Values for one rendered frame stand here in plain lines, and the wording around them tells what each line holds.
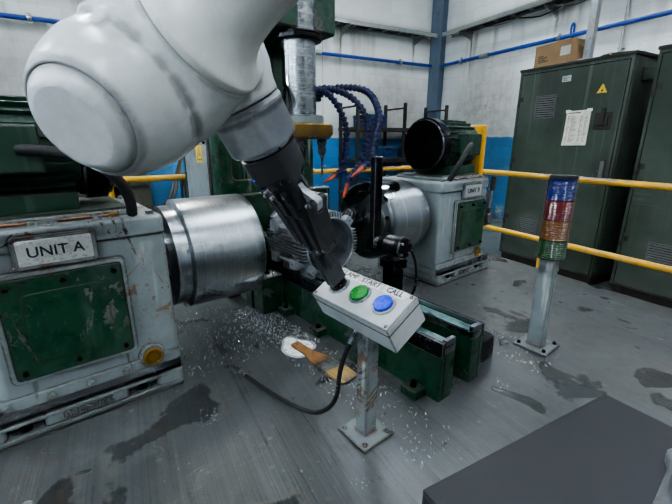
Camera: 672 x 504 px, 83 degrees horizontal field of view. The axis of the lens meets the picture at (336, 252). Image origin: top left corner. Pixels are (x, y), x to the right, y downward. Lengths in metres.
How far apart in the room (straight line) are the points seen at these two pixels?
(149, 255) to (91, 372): 0.23
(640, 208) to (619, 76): 1.07
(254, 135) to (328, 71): 6.45
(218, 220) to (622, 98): 3.58
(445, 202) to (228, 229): 0.75
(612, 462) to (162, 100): 0.62
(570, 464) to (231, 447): 0.49
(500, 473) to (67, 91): 0.55
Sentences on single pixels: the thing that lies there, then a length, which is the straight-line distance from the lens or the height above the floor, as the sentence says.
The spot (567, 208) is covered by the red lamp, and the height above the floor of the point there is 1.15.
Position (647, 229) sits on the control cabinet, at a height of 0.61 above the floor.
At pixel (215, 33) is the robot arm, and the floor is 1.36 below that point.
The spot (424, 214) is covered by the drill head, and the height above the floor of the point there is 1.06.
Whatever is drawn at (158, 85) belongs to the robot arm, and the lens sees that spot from 0.28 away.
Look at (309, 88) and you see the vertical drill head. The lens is 1.08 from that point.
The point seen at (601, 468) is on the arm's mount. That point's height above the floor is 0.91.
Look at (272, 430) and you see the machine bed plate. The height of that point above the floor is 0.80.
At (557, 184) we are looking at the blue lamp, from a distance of 0.96.
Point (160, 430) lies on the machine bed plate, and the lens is 0.80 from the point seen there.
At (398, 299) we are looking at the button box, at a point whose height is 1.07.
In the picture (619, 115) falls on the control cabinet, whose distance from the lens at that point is 4.00.
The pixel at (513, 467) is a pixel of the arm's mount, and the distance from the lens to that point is 0.57.
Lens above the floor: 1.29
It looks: 16 degrees down
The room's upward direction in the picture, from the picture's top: straight up
